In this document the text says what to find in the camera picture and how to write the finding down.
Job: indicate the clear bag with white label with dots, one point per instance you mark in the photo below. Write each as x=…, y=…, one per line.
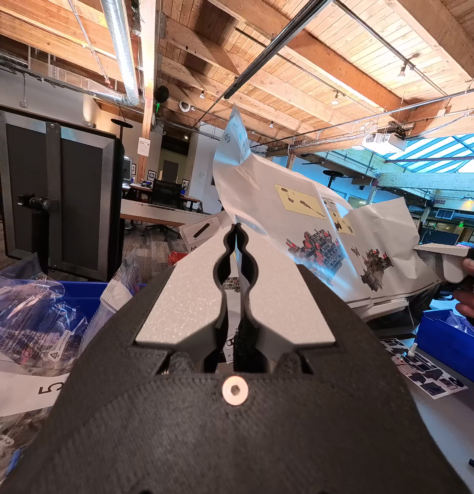
x=21, y=389

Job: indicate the white ceiling projector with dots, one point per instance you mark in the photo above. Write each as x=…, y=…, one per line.
x=383, y=143

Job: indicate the black ceiling rail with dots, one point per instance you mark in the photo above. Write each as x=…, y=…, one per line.
x=275, y=42

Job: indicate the black computer monitor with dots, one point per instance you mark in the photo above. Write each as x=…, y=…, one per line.
x=82, y=200

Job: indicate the lego sticker sheet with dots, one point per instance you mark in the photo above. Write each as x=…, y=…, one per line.
x=426, y=370

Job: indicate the red plastic container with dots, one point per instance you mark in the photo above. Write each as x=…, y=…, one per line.
x=177, y=258

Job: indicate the black office chair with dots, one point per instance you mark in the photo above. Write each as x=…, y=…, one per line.
x=165, y=197

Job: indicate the small white clip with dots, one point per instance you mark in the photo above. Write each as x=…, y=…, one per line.
x=413, y=349

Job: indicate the white lego instruction booklet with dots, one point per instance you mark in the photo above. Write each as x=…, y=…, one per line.
x=283, y=181

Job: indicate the black round speaker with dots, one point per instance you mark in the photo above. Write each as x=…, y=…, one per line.
x=162, y=93

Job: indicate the grey office desk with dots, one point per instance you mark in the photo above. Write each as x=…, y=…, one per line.
x=156, y=214

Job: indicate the silver ventilation duct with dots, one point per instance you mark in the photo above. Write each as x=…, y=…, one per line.
x=121, y=46

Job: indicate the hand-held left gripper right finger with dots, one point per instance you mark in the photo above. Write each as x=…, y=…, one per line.
x=291, y=305

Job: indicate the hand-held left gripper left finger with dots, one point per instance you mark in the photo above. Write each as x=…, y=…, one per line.
x=183, y=305

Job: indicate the heap of clear plastic bags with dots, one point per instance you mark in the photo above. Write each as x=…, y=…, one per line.
x=28, y=316

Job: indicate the person's right hand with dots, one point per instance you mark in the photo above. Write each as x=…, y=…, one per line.
x=472, y=307

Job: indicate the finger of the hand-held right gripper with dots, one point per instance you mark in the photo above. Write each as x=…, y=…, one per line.
x=447, y=262

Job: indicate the black floor lamp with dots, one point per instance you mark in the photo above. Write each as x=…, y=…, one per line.
x=335, y=175
x=121, y=122

